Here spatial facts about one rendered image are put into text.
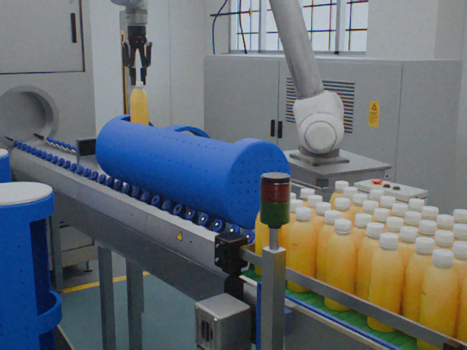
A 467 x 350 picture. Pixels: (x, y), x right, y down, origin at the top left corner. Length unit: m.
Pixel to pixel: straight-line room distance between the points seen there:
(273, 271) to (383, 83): 2.18
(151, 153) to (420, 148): 1.81
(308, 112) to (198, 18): 5.49
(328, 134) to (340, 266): 0.71
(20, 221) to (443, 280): 1.30
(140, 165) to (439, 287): 1.22
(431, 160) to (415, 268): 2.23
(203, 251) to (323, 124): 0.59
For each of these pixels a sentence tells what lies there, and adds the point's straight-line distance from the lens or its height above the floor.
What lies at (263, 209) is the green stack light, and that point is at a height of 1.19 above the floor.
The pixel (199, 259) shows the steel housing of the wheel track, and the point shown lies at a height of 0.84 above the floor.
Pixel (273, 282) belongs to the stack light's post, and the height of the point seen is 1.03.
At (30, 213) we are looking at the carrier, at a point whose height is 0.99.
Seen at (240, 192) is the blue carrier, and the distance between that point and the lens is 1.72.
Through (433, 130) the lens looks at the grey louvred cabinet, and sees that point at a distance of 3.44.
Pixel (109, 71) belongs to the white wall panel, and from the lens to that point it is 6.90.
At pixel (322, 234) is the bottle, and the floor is 1.06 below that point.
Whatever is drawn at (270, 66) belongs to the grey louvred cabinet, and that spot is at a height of 1.38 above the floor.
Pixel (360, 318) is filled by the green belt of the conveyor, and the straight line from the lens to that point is 1.39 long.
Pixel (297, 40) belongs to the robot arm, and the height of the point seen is 1.54.
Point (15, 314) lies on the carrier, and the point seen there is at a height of 0.65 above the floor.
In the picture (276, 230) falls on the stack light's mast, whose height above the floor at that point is 1.14.
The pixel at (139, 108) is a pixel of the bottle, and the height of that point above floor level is 1.27.
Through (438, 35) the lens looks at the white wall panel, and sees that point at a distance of 4.30.
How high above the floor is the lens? 1.52
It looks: 13 degrees down
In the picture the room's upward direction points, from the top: straight up
